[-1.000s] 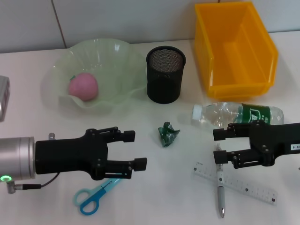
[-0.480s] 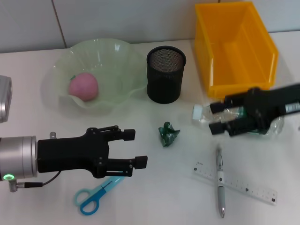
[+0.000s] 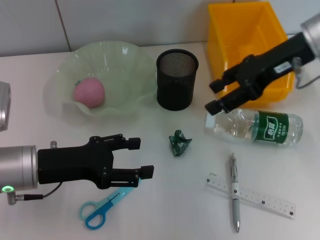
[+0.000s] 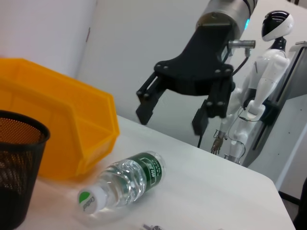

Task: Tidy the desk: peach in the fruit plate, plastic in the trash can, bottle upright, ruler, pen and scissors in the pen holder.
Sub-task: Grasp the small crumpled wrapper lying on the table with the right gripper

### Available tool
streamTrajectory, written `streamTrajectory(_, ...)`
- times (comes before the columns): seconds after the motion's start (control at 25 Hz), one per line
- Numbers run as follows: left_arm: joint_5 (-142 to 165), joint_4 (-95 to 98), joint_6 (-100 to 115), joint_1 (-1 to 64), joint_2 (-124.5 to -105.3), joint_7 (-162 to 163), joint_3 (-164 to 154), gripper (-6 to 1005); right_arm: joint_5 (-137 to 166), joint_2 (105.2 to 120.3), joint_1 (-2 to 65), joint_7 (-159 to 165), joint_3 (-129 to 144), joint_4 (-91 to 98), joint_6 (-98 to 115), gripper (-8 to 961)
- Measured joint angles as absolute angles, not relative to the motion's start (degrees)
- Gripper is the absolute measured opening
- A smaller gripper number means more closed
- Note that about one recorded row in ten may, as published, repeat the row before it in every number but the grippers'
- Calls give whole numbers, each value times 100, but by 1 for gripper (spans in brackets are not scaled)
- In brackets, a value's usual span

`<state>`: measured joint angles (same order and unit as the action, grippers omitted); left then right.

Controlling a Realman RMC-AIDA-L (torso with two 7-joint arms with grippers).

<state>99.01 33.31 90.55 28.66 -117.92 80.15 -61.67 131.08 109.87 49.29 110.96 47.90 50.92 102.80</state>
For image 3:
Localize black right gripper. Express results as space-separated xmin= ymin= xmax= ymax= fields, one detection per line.
xmin=204 ymin=33 xmax=316 ymax=117

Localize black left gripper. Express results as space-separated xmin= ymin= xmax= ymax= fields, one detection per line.
xmin=37 ymin=133 xmax=155 ymax=190

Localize green plastic wrapper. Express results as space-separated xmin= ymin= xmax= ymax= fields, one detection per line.
xmin=168 ymin=129 xmax=194 ymax=158

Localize clear green-label water bottle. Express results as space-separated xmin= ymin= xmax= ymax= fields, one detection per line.
xmin=203 ymin=107 xmax=304 ymax=149

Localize pink peach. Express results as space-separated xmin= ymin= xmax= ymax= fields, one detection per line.
xmin=72 ymin=77 xmax=106 ymax=109

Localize black mesh pen cup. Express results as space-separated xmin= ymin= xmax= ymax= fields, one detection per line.
xmin=156 ymin=48 xmax=200 ymax=111

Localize blue scissors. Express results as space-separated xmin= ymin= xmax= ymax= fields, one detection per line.
xmin=79 ymin=179 xmax=142 ymax=231

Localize pale green glass fruit plate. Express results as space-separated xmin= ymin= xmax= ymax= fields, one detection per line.
xmin=44 ymin=40 xmax=158 ymax=121

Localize grey ballpoint pen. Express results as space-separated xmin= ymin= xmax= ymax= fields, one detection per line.
xmin=229 ymin=152 xmax=242 ymax=234

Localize transparent plastic ruler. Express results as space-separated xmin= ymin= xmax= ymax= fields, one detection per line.
xmin=205 ymin=171 xmax=297 ymax=220

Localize yellow plastic bin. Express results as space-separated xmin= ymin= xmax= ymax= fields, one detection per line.
xmin=207 ymin=1 xmax=296 ymax=103

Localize grey right arm cable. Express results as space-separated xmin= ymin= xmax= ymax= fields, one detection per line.
xmin=293 ymin=56 xmax=320 ymax=90

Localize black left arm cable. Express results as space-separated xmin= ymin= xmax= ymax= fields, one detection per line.
xmin=14 ymin=181 xmax=64 ymax=201

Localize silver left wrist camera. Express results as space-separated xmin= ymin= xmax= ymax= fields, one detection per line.
xmin=0 ymin=80 xmax=12 ymax=132

